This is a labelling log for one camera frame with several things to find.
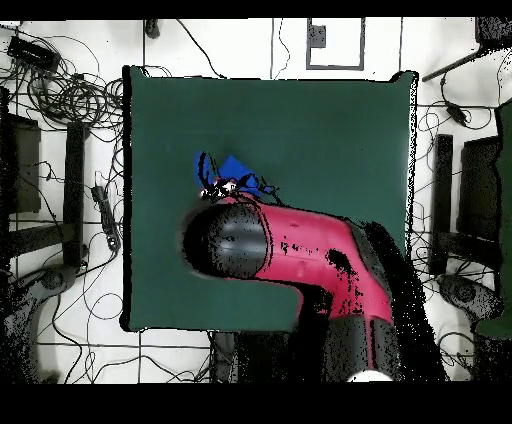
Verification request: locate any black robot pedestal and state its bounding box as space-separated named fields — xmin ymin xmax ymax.
xmin=209 ymin=330 xmax=333 ymax=383

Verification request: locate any black stand base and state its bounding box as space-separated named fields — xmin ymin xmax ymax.
xmin=436 ymin=273 xmax=501 ymax=321
xmin=0 ymin=263 xmax=79 ymax=383

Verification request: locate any grey square frame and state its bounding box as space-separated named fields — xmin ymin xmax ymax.
xmin=306 ymin=17 xmax=366 ymax=71

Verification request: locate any black power strip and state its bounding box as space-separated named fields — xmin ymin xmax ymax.
xmin=90 ymin=184 xmax=122 ymax=252

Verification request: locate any black speckled block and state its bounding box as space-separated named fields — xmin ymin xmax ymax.
xmin=474 ymin=16 xmax=512 ymax=51

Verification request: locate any long black cable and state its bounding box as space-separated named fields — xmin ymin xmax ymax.
xmin=175 ymin=18 xmax=228 ymax=80

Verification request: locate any dark green table cloth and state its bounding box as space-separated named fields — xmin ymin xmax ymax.
xmin=121 ymin=65 xmax=419 ymax=333

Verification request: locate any black stand bar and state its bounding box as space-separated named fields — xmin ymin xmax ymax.
xmin=62 ymin=121 xmax=87 ymax=267
xmin=433 ymin=133 xmax=454 ymax=275

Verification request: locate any black inline cable adapter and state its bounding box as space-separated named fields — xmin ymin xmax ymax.
xmin=444 ymin=100 xmax=470 ymax=127

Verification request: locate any black flat panel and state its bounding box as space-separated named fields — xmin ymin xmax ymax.
xmin=0 ymin=113 xmax=42 ymax=215
xmin=457 ymin=135 xmax=503 ymax=241

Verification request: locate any coiled black cable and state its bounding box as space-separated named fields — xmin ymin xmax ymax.
xmin=27 ymin=71 xmax=125 ymax=131

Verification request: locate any blue shirt with white print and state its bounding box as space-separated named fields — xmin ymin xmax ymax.
xmin=193 ymin=150 xmax=265 ymax=199

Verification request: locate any small dark grey square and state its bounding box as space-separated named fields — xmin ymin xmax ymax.
xmin=309 ymin=24 xmax=327 ymax=49

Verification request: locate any thin black cable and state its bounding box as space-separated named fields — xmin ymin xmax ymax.
xmin=271 ymin=17 xmax=292 ymax=80

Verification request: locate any black rod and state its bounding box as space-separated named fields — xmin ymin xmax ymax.
xmin=421 ymin=47 xmax=487 ymax=83

